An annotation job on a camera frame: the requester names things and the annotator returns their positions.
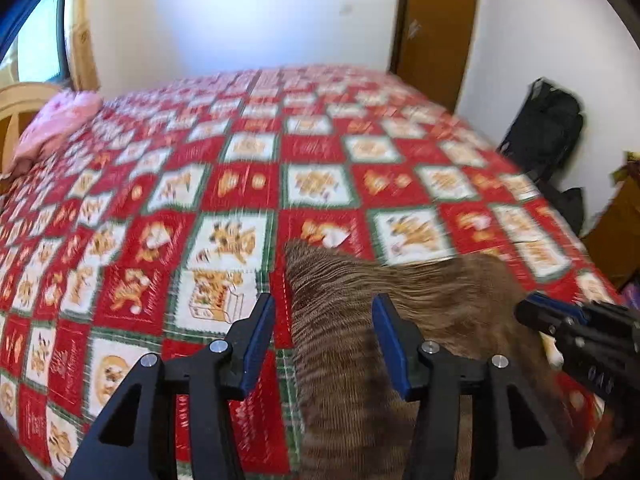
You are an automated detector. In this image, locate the red checked printed bedspread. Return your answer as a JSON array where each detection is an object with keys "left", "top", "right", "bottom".
[{"left": 0, "top": 64, "right": 626, "bottom": 480}]

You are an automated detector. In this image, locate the cream wooden headboard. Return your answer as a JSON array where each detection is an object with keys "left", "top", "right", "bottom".
[{"left": 0, "top": 82, "right": 63, "bottom": 176}]

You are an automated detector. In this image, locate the brown cardboard box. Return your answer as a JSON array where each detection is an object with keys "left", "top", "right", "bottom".
[{"left": 582, "top": 150, "right": 640, "bottom": 291}]

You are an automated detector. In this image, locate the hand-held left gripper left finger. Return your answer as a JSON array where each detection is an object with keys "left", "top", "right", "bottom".
[{"left": 62, "top": 292, "right": 277, "bottom": 480}]

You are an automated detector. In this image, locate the pink pillow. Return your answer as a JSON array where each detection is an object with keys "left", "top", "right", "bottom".
[{"left": 11, "top": 89, "right": 105, "bottom": 173}]

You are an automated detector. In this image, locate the black bag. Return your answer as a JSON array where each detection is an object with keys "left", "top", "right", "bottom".
[{"left": 497, "top": 77, "right": 586, "bottom": 186}]

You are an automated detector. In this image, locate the brown knit sweater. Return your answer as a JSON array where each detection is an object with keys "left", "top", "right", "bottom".
[{"left": 284, "top": 239, "right": 601, "bottom": 480}]

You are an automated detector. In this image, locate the brown wooden door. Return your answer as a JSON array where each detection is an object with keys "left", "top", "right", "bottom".
[{"left": 390, "top": 0, "right": 481, "bottom": 113}]

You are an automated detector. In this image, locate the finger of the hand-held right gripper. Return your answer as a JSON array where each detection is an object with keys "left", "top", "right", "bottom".
[
  {"left": 514, "top": 300, "right": 576, "bottom": 341},
  {"left": 525, "top": 291, "right": 601, "bottom": 318}
]

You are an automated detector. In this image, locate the window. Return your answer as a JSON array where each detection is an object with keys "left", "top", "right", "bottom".
[{"left": 10, "top": 0, "right": 73, "bottom": 86}]

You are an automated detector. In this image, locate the dark cloth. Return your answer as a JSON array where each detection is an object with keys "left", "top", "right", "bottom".
[{"left": 542, "top": 182, "right": 586, "bottom": 238}]

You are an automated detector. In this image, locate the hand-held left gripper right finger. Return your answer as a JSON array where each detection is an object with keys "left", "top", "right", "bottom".
[{"left": 371, "top": 294, "right": 586, "bottom": 480}]

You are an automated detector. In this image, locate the beige curtain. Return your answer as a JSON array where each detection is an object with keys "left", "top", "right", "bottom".
[{"left": 65, "top": 0, "right": 101, "bottom": 93}]

